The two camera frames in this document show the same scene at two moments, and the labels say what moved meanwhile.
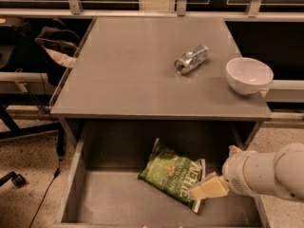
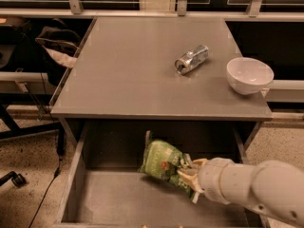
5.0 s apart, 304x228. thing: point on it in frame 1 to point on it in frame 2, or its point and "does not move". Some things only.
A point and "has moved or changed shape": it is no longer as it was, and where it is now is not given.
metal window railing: x=73 y=9 does not move
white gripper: x=236 y=172 to x=211 y=179
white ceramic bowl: x=248 y=76 does not move
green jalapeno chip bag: x=174 y=173 has moved or changed shape
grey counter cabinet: x=157 y=68 does not move
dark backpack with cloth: x=61 y=45 does not move
